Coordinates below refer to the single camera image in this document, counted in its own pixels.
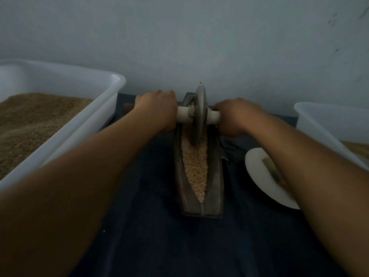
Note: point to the person's left forearm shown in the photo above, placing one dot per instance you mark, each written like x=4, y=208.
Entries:
x=63, y=204

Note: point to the large brown grain heap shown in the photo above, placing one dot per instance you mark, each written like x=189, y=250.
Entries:
x=29, y=129
x=357, y=148

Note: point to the white plastic tub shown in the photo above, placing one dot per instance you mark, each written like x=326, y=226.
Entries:
x=86, y=124
x=328, y=132

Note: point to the dark blue table cloth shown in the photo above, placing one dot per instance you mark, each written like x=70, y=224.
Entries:
x=150, y=245

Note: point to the person's right forearm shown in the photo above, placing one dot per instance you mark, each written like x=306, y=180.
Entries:
x=317, y=196

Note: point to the boat-shaped metal grinding trough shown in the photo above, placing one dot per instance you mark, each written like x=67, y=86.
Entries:
x=210, y=206

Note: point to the person's right hand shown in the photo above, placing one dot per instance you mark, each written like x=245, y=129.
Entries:
x=233, y=115

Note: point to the white round plate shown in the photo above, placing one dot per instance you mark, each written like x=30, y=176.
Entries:
x=259, y=173

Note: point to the person's left hand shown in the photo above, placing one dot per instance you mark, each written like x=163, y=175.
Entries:
x=157, y=107

